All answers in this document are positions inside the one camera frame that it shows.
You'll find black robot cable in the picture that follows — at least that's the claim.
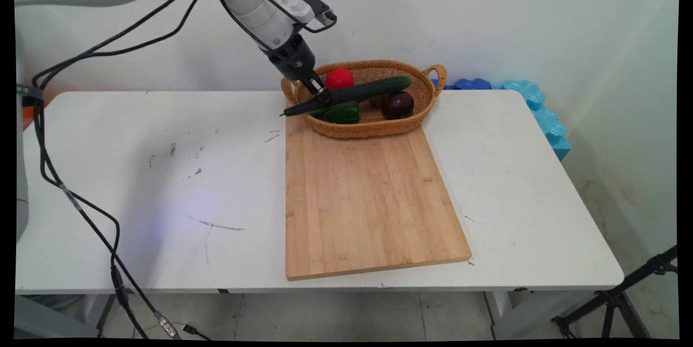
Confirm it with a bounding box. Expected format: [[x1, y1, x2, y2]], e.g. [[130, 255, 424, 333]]
[[31, 0, 209, 339], [34, 0, 214, 341]]

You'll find green toy pepper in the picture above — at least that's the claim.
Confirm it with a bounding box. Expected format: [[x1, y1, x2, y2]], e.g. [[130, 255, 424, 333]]
[[310, 101, 361, 125]]

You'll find light wooden cutting board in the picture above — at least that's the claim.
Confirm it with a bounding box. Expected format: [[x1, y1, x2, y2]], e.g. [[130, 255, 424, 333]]
[[285, 114, 472, 281]]

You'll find dark green cucumber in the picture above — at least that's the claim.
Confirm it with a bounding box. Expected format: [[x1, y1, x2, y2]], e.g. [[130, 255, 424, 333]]
[[280, 76, 413, 117]]

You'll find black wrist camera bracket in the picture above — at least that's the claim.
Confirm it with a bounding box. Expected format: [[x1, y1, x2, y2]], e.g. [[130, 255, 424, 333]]
[[302, 0, 338, 34]]

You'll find black tripod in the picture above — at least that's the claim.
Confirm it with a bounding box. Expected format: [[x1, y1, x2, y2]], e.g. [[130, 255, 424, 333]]
[[551, 246, 678, 339]]

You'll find large blue foam mat piece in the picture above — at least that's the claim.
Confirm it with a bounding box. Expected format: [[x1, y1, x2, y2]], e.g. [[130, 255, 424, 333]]
[[501, 80, 572, 162]]

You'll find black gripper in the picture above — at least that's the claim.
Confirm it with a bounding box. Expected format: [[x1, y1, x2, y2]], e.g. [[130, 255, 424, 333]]
[[261, 33, 333, 106]]

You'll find dark purple eggplant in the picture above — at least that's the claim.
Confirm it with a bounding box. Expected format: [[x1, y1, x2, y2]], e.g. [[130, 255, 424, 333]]
[[381, 91, 415, 120]]

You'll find white table leg frame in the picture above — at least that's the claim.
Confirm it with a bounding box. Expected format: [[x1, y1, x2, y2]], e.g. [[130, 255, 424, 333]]
[[483, 289, 599, 341]]

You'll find woven wicker basket with handles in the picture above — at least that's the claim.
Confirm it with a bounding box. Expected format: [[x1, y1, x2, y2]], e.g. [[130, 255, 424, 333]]
[[280, 60, 448, 139]]

